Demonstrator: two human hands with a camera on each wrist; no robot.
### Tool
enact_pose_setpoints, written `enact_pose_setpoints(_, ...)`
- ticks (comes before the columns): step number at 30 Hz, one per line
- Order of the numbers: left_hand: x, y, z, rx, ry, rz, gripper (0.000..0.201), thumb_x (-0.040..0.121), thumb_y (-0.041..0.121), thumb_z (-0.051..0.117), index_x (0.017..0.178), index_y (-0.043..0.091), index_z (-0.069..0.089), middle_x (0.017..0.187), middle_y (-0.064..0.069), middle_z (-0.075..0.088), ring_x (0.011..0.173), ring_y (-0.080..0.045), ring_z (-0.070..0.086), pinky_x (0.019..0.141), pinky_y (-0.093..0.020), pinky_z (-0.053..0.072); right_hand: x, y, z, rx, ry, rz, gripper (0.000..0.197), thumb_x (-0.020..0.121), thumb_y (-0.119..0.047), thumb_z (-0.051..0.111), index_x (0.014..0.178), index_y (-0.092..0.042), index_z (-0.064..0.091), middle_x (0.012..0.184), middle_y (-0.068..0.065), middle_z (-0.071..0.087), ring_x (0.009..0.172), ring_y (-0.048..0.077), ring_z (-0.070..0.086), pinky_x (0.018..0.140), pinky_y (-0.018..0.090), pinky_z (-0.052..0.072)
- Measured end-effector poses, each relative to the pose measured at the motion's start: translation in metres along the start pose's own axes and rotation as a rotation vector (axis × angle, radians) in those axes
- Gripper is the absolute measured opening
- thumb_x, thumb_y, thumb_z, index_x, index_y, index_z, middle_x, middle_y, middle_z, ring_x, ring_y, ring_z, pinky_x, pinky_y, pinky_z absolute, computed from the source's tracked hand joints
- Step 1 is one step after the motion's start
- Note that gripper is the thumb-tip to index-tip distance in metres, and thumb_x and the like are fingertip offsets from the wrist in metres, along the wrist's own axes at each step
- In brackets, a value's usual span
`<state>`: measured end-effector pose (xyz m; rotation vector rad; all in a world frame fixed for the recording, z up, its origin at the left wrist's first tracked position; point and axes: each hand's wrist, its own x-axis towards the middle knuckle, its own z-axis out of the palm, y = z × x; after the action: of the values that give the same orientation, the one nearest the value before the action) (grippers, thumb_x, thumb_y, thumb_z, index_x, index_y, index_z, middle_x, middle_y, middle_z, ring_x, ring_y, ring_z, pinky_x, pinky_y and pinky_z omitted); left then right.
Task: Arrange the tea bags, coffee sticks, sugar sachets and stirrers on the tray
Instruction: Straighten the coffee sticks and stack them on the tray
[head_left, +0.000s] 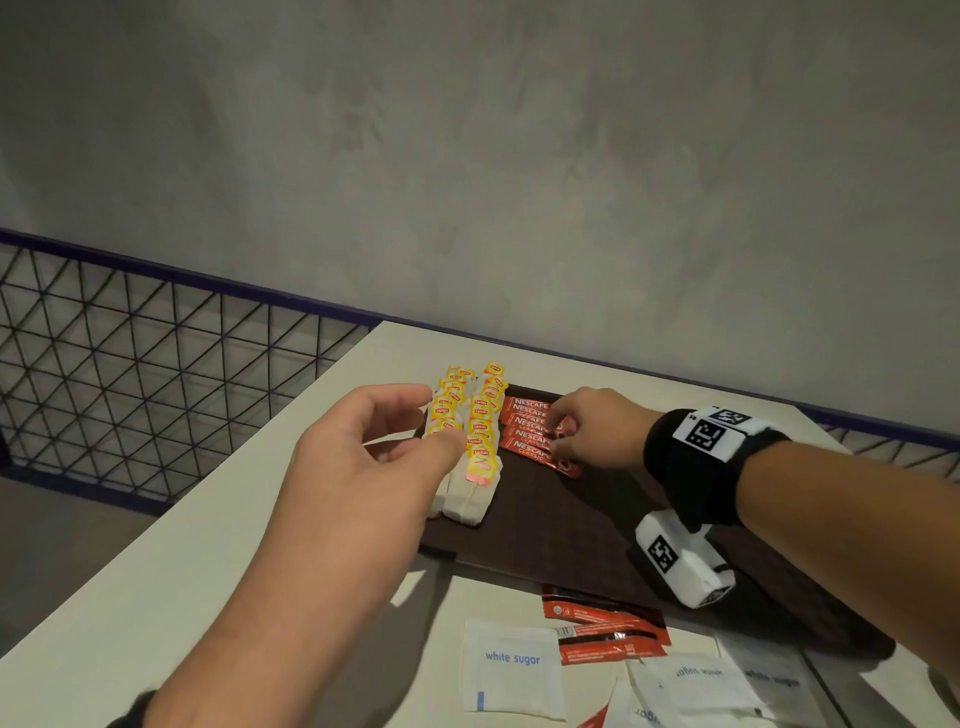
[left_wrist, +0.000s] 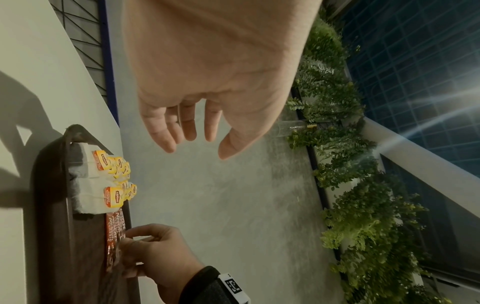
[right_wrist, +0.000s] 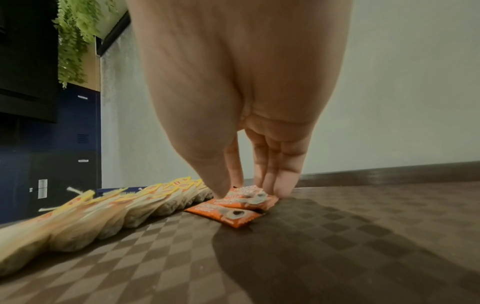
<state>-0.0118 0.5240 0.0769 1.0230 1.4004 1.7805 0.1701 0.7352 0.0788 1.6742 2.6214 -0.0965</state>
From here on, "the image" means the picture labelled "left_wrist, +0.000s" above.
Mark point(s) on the person's left hand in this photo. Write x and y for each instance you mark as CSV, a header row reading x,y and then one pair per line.
x,y
217,59

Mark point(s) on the person's right hand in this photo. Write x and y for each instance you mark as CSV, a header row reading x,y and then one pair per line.
x,y
168,258

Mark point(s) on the brown plastic tray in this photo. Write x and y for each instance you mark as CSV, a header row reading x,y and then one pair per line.
x,y
82,252

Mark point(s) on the green hedge plants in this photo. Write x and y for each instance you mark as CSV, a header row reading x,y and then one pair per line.
x,y
356,193

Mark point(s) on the glass grid building facade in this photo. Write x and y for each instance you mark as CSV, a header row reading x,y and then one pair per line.
x,y
412,59

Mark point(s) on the white slanted beam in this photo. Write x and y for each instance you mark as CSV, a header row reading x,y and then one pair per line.
x,y
420,154

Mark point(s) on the white wall-mounted box unit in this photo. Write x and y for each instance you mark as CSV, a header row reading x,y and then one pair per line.
x,y
453,280

